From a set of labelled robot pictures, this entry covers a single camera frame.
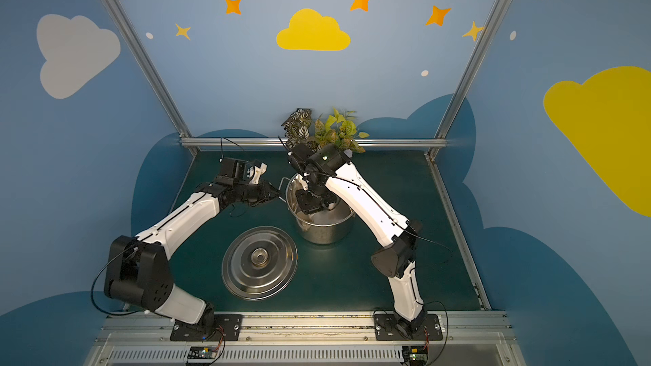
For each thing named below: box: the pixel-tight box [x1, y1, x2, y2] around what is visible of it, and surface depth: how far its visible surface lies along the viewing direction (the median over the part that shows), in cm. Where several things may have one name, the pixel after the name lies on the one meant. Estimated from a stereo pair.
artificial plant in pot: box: [280, 107, 370, 158], surface depth 100 cm
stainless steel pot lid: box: [222, 226, 299, 301], surface depth 89 cm
